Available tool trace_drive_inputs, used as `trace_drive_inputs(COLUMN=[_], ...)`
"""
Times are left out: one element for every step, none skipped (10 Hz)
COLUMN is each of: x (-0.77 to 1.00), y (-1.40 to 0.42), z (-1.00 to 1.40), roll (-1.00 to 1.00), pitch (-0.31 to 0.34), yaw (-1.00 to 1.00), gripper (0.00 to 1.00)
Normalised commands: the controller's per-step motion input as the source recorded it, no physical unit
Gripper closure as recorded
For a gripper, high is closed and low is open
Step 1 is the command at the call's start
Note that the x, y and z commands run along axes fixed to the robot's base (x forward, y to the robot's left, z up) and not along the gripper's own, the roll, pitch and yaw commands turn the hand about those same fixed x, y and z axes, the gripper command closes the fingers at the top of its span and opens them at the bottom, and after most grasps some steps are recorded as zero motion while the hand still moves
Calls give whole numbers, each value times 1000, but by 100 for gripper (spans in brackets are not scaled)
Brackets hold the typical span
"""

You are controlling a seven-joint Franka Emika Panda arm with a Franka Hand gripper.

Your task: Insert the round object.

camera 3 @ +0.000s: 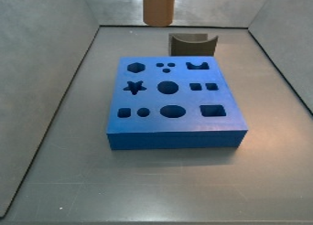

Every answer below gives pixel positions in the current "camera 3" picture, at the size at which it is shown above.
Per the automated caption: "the orange round cylinder peg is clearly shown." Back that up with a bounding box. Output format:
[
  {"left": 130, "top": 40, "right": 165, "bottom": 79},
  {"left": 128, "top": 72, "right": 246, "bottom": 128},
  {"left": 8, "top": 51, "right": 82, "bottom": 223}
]
[{"left": 143, "top": 0, "right": 175, "bottom": 27}]

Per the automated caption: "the blue shape sorter block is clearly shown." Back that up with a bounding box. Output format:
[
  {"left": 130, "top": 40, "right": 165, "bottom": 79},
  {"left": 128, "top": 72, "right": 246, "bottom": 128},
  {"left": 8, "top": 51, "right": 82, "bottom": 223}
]
[{"left": 107, "top": 56, "right": 249, "bottom": 150}]

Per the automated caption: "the dark grey curved holder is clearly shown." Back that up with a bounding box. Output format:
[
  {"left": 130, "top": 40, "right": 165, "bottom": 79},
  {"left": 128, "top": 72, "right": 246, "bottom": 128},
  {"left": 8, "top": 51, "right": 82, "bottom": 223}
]
[{"left": 169, "top": 33, "right": 219, "bottom": 56}]

